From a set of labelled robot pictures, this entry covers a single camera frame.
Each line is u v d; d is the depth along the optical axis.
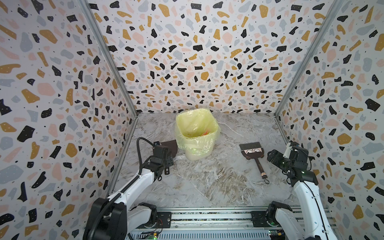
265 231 0.72
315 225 0.41
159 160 0.66
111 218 0.40
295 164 0.59
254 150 1.00
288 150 0.71
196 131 1.00
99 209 0.40
